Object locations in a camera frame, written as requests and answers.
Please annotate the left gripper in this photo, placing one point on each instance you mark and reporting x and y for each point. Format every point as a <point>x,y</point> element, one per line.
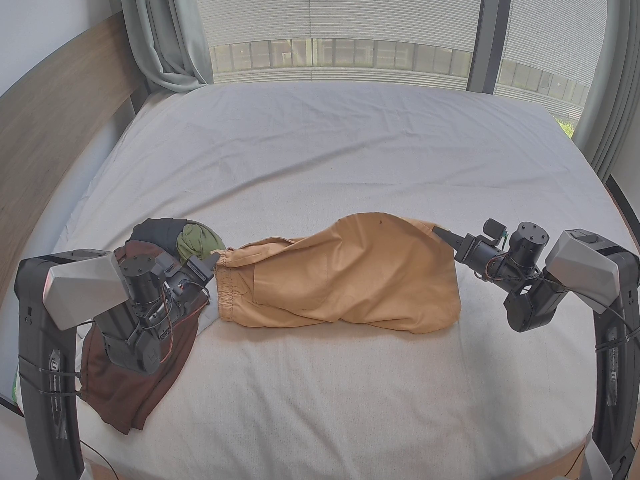
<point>201,273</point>

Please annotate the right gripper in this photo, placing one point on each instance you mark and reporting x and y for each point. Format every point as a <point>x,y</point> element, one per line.
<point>477,253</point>

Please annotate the tan shorts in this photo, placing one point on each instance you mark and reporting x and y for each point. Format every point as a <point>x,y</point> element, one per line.
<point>350,278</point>

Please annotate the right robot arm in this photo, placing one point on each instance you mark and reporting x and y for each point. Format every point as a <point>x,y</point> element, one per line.
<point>580,263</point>

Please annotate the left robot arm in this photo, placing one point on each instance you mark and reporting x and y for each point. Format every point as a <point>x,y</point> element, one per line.
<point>80,288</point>

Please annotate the bed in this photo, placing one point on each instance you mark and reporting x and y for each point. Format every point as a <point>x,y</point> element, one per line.
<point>375,143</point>

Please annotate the green garment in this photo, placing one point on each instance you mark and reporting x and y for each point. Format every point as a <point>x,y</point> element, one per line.
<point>197,240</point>

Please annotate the pale grey garment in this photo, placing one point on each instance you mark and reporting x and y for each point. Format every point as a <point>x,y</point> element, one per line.
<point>207,318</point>

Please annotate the black garment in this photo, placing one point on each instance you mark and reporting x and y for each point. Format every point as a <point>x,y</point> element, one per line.
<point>155,233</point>

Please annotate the brown shorts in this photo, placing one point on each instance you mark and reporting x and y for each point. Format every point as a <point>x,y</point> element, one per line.
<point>125,403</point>

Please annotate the grey-green curtain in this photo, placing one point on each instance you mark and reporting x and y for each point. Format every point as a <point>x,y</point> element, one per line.
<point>620,93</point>
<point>165,28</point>

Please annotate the window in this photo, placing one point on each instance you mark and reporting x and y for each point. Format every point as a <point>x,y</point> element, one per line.
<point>350,18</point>

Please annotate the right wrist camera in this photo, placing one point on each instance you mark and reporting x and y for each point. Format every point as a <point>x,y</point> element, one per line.
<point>494,230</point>

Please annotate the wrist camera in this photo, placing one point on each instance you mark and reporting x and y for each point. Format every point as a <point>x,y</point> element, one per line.
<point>172,265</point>
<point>494,230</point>

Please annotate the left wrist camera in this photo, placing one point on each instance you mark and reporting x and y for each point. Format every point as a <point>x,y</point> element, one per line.
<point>172,265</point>

